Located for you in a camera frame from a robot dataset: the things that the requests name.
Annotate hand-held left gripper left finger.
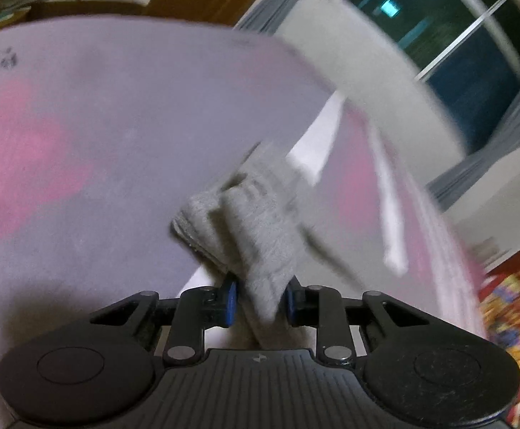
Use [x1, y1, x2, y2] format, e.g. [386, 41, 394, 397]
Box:
[89, 272, 239, 366]

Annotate window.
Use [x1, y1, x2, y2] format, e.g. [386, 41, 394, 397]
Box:
[344, 0, 520, 153]

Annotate grey pants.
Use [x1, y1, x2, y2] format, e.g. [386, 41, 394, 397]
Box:
[171, 140, 364, 350]

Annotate striped bed sheet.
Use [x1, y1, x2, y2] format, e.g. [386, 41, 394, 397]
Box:
[0, 14, 489, 429]

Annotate grey curtain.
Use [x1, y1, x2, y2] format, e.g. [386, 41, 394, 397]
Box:
[235, 0, 319, 36]
[425, 51, 520, 212]

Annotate colourful printed cloth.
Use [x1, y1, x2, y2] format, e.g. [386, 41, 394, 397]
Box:
[477, 250, 520, 426]

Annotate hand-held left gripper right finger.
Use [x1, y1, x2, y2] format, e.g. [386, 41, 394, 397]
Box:
[285, 276, 430, 366]

